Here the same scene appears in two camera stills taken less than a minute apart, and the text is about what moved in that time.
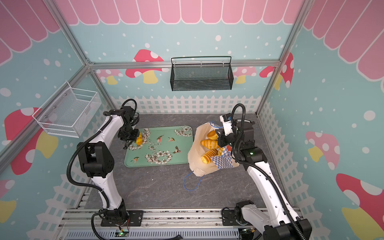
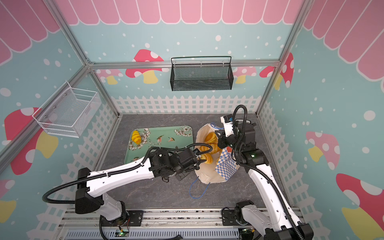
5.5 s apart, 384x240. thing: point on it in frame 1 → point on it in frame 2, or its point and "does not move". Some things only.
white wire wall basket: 68,111 does not move
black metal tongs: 128,143 → 197,151
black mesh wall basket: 201,73 does not move
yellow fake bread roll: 139,141 does not move
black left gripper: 133,137 → 181,176
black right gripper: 222,141 does not move
